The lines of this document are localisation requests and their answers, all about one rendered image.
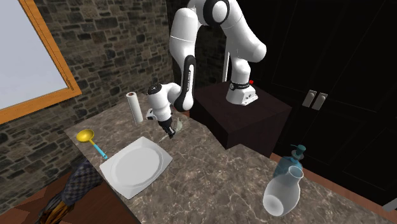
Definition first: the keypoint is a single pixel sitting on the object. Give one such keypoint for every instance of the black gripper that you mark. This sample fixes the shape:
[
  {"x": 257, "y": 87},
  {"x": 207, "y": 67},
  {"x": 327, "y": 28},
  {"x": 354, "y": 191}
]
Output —
[{"x": 166, "y": 125}]

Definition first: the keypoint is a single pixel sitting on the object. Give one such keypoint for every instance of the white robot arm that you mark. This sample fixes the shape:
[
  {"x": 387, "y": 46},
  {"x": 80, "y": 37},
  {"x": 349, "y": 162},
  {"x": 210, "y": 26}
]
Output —
[{"x": 183, "y": 34}]

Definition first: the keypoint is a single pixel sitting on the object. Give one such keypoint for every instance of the clear glass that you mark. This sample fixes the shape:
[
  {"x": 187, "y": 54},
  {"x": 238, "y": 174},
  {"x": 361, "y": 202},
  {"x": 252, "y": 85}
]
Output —
[{"x": 179, "y": 124}]

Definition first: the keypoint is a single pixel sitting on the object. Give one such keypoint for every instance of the white paper towel roll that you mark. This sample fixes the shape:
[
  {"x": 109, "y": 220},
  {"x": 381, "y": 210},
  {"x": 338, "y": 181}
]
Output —
[{"x": 135, "y": 107}]

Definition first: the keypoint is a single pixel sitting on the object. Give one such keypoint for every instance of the white square plate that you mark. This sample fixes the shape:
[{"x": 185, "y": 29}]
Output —
[{"x": 136, "y": 167}]

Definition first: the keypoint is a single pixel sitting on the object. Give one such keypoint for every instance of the dark robot stand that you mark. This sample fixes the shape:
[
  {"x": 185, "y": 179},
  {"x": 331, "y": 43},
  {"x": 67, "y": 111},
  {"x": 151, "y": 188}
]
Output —
[{"x": 245, "y": 121}]

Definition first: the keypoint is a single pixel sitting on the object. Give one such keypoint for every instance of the blue checked folded umbrella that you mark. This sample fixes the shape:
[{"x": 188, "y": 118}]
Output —
[{"x": 79, "y": 184}]

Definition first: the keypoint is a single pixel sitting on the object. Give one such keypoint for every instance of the blue soap dispenser bottle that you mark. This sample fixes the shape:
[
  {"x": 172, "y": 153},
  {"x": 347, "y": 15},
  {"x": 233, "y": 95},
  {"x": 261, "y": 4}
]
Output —
[{"x": 287, "y": 163}]

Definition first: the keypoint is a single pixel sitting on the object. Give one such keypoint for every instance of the white vase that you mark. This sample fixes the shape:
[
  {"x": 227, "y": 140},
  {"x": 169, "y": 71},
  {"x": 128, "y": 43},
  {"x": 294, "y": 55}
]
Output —
[{"x": 283, "y": 192}]

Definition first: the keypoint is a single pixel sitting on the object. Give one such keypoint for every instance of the black double door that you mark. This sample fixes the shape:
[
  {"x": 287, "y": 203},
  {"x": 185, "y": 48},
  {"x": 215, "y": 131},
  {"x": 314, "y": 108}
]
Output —
[{"x": 341, "y": 93}]

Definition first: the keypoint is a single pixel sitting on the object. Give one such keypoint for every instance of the window with wooden frame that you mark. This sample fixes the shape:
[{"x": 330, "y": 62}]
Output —
[{"x": 24, "y": 59}]

